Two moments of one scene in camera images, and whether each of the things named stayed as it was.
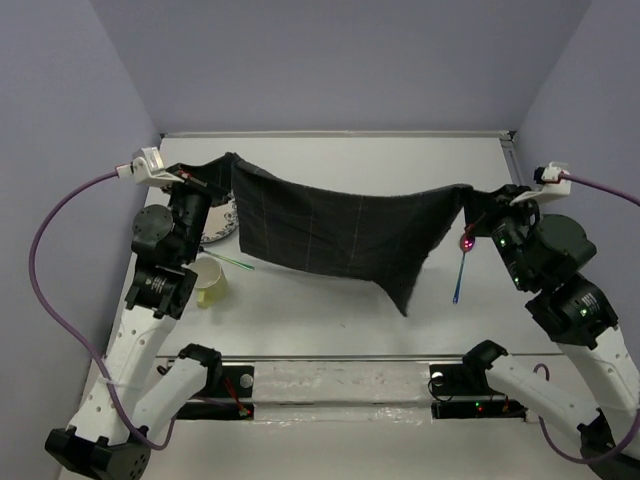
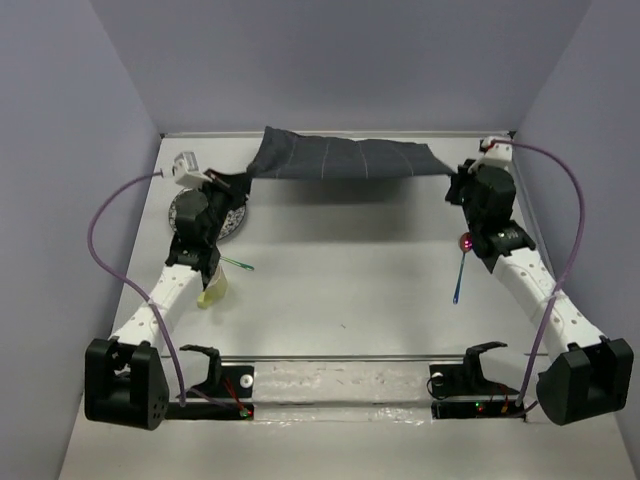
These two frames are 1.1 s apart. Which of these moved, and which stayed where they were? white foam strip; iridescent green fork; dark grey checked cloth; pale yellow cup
Moved: dark grey checked cloth
Stayed: pale yellow cup; white foam strip; iridescent green fork
